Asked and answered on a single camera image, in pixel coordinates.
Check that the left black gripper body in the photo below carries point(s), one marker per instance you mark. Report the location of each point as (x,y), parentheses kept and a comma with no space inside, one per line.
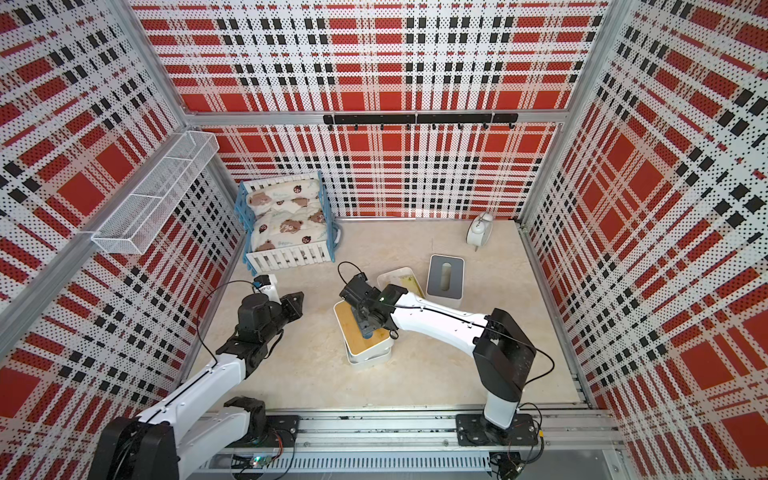
(280,315)

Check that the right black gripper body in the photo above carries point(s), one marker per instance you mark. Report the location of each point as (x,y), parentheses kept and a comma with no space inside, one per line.
(362,317)

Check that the wooden tissue box lid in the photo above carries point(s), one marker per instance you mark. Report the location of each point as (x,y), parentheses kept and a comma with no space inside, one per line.
(353,338)

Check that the yellow tissue paper pack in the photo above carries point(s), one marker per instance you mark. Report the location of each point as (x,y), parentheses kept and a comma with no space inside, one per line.
(411,284)

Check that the white tissue box base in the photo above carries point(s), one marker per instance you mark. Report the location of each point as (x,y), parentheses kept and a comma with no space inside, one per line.
(368,359)
(392,277)

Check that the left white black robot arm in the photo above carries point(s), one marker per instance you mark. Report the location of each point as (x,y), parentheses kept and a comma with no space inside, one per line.
(173,438)

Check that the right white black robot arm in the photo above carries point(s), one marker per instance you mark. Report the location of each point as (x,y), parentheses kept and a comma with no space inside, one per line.
(503,355)

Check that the bear print pillow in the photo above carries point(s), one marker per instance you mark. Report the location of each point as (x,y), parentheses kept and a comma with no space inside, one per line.
(286,215)

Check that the white soap dispenser bottle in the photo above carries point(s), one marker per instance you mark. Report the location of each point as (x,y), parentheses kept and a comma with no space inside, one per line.
(480,230)

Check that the green circuit board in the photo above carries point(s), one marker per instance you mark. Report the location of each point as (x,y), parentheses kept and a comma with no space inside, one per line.
(241,462)

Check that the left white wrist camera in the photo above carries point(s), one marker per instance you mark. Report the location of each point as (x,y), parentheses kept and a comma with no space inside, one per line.
(267,284)

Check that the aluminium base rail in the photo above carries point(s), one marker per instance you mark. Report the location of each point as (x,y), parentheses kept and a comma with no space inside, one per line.
(569,444)

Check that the white wire mesh shelf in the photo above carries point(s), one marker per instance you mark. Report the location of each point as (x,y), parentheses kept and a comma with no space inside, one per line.
(136,222)

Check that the black wall hook rail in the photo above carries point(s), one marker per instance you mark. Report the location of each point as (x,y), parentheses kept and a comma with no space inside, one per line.
(357,120)

